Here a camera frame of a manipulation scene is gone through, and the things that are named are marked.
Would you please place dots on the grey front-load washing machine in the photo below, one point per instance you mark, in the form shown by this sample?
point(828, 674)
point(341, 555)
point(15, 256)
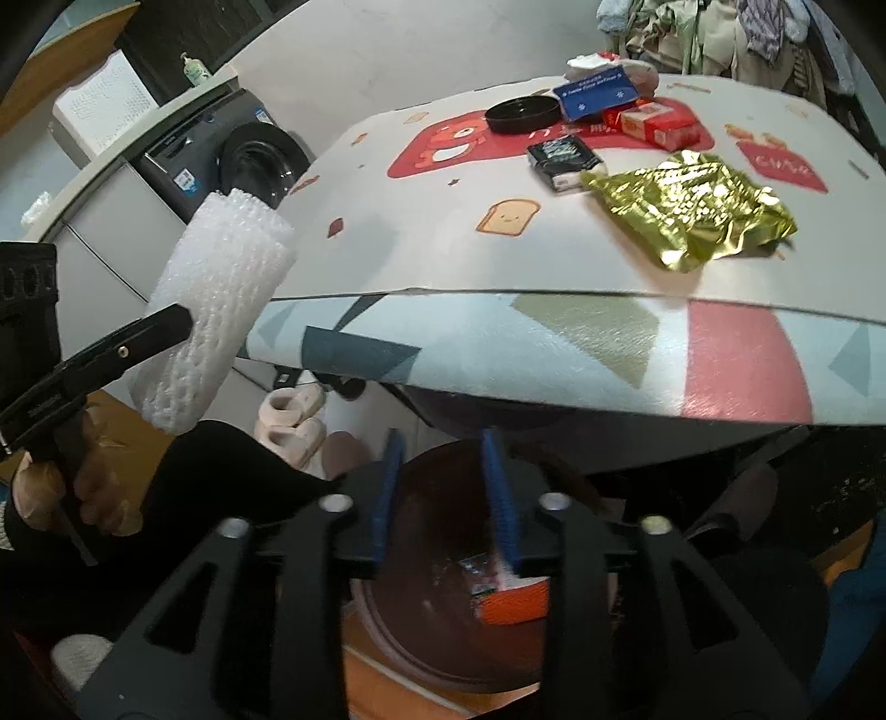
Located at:
point(207, 159)

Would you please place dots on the person's left leg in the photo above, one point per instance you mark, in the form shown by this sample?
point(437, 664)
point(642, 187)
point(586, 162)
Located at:
point(207, 471)

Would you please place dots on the person's left forearm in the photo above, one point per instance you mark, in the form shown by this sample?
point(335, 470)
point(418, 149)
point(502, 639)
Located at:
point(28, 568)

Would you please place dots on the person's leg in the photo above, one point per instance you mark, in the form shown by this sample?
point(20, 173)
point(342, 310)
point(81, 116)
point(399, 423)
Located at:
point(761, 554)
point(207, 471)

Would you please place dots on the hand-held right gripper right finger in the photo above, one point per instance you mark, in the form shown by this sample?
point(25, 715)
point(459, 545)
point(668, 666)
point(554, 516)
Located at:
point(502, 505)

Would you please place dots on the white perforated laundry basket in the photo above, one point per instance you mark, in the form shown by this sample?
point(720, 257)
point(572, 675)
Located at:
point(104, 111)

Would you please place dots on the brown round waste bin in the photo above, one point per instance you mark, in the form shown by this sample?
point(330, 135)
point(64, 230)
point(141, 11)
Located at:
point(443, 623)

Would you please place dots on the clear bag with green candy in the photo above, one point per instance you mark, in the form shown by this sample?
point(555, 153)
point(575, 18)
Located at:
point(477, 574)

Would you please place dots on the bear printed table mat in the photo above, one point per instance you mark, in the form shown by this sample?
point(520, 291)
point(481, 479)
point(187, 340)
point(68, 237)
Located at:
point(429, 242)

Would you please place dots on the beige slipper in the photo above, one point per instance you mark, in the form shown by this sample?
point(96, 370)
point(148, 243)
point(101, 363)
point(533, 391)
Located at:
point(291, 405)
point(294, 446)

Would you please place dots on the pile of clothes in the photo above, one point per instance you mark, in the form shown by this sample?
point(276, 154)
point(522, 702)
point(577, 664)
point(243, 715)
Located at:
point(692, 34)

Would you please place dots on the red carton box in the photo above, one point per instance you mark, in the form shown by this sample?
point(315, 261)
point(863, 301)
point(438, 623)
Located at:
point(657, 124)

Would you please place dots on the blue printed carton box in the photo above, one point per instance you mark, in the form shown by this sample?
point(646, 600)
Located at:
point(595, 93)

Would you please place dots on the white paper wrapper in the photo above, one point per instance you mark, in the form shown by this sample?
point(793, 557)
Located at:
point(588, 64)

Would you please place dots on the white laundry cabinet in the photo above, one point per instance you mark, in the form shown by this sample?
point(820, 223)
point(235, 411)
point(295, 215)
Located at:
point(104, 263)

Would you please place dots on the black round lid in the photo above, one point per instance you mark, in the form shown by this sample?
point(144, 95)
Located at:
point(522, 114)

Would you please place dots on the blue cloth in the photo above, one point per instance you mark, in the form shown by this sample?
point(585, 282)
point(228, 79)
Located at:
point(858, 609)

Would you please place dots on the gold foil wrapper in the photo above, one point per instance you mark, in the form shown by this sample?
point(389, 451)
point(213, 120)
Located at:
point(692, 208)

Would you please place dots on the person's left hand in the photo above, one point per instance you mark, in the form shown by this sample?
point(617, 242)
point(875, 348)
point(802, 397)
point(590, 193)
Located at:
point(97, 498)

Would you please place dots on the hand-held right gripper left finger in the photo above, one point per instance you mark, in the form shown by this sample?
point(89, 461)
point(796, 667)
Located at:
point(384, 498)

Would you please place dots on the glossy plastic case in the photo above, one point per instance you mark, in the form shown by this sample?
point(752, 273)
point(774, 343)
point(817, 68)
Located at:
point(561, 156)

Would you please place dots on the white pump bottle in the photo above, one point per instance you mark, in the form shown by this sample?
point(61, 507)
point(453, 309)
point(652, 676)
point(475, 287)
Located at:
point(195, 71)

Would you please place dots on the orange plastic piece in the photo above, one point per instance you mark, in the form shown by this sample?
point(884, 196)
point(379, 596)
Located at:
point(516, 606)

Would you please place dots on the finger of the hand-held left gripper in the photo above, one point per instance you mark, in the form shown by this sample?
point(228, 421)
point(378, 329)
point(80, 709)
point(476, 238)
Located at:
point(131, 339)

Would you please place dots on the white knit garment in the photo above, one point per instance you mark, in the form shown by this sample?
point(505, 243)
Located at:
point(79, 661)

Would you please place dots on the wooden wall cabinet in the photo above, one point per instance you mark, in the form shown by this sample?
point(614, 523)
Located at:
point(62, 62)

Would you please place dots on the person's right leg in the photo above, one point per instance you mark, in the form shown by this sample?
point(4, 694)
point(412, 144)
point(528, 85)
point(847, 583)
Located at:
point(761, 554)

